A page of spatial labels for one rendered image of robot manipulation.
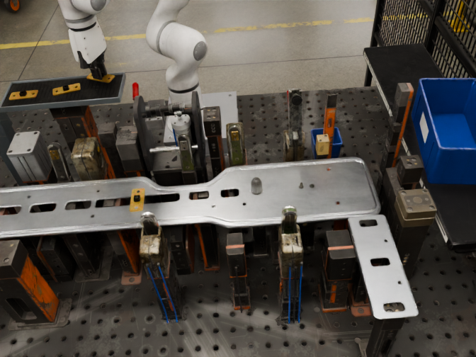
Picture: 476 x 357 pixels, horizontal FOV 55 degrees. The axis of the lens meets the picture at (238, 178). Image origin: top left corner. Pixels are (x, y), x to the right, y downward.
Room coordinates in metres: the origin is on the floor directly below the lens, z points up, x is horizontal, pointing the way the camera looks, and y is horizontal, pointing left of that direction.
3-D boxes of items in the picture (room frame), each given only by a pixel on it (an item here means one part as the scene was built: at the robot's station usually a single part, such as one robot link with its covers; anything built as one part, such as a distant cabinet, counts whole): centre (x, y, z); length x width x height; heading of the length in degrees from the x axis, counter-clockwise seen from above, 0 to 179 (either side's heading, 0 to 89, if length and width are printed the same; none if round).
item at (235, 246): (0.71, 0.02, 0.84); 0.11 x 0.08 x 0.29; 179
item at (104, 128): (1.10, 0.38, 0.90); 0.05 x 0.05 x 0.40; 89
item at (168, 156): (1.09, 0.18, 0.94); 0.18 x 0.13 x 0.49; 89
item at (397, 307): (0.49, -0.32, 0.84); 0.11 x 0.06 x 0.29; 179
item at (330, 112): (1.02, -0.28, 0.95); 0.03 x 0.01 x 0.50; 89
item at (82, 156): (1.04, 0.45, 0.89); 0.13 x 0.11 x 0.38; 179
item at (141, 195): (0.88, 0.29, 1.01); 0.08 x 0.04 x 0.01; 179
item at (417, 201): (0.73, -0.45, 0.88); 0.08 x 0.08 x 0.36; 89
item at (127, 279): (0.88, 0.37, 0.84); 0.17 x 0.06 x 0.29; 179
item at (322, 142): (0.99, -0.26, 0.88); 0.04 x 0.04 x 0.36; 89
